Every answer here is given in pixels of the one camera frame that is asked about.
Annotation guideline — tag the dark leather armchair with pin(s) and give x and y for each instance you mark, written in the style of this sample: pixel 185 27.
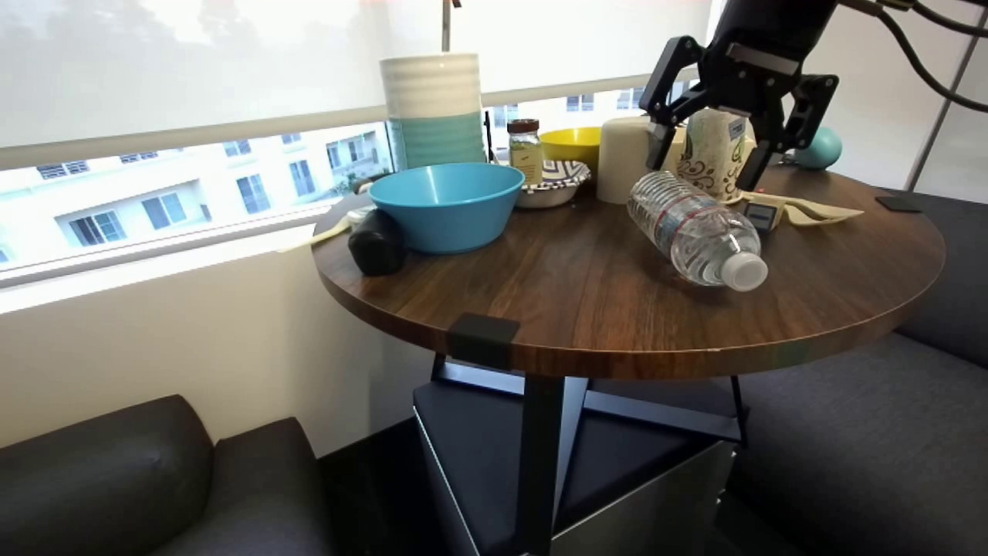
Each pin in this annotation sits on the dark leather armchair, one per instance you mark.
pixel 102 484

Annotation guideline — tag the blue plastic bowl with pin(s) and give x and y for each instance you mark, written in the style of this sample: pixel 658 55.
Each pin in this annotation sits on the blue plastic bowl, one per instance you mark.
pixel 450 210

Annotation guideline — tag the dark grey bench sofa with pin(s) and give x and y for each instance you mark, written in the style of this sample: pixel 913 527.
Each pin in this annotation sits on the dark grey bench sofa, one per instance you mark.
pixel 876 441

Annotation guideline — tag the small glass jar dark lid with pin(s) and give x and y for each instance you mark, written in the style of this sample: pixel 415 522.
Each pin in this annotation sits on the small glass jar dark lid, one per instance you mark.
pixel 525 154

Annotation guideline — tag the black white patterned dish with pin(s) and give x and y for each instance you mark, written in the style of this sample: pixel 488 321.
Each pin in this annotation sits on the black white patterned dish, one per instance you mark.
pixel 560 185

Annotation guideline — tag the thin metal rod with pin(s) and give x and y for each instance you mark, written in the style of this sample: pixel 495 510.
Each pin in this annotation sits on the thin metal rod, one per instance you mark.
pixel 450 25

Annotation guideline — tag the white roller window blind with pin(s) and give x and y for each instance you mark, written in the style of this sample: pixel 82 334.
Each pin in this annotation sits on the white roller window blind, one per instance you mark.
pixel 205 61

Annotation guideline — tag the white plastic spoon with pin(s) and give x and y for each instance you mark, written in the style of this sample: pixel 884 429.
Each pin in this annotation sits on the white plastic spoon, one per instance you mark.
pixel 824 210

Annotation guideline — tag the white and teal canister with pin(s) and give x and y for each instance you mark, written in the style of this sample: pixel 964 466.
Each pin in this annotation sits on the white and teal canister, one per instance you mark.
pixel 432 103

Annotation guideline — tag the black tape patch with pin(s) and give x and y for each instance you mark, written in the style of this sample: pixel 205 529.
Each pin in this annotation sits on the black tape patch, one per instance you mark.
pixel 899 206
pixel 482 337

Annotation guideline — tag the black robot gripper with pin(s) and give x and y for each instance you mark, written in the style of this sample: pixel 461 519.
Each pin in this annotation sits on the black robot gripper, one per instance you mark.
pixel 766 46

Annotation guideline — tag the yellow bowl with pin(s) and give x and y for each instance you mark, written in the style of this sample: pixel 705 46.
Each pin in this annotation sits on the yellow bowl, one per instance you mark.
pixel 571 142

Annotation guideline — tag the black metal table leg frame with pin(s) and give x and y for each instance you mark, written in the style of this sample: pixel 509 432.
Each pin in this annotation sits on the black metal table leg frame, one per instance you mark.
pixel 538 463

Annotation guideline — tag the patterned paper cup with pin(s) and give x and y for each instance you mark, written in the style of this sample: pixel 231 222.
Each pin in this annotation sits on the patterned paper cup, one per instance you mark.
pixel 721 142

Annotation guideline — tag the clear plastic water bottle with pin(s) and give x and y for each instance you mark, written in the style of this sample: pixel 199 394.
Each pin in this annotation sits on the clear plastic water bottle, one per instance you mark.
pixel 690 227

